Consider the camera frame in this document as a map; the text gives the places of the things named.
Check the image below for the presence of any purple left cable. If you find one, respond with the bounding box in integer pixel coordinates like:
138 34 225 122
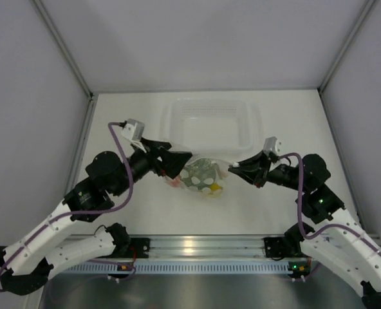
0 121 136 293

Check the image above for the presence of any pink fake food piece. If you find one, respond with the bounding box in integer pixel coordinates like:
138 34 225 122
166 176 183 189

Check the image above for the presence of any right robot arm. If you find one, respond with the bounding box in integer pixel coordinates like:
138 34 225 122
228 151 381 308

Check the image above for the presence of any aluminium mounting rail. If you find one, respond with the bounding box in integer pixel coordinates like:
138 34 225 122
64 234 381 259

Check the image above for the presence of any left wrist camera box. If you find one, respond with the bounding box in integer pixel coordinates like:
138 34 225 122
120 118 145 142

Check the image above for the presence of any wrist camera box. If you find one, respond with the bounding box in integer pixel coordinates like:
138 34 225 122
263 136 282 155
120 118 145 142

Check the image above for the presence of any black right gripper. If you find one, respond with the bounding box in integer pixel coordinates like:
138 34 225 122
228 150 308 192

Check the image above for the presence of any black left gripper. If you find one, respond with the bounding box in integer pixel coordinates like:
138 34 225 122
111 137 192 197

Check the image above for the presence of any white perforated plastic basket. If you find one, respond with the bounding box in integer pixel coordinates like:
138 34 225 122
160 98 263 155

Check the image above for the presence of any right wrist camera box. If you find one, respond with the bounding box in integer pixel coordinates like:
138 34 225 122
263 136 282 155

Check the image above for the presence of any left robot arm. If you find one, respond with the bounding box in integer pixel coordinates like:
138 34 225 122
0 138 192 295

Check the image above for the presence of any slotted grey cable duct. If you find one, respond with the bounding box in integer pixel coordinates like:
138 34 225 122
58 259 310 274

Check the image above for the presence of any green netted fake melon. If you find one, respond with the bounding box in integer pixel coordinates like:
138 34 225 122
180 158 219 193

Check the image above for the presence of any clear zip top bag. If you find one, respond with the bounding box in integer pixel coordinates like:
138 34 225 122
163 142 232 198

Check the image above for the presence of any yellow fake food piece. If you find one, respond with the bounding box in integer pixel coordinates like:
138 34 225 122
201 183 223 198

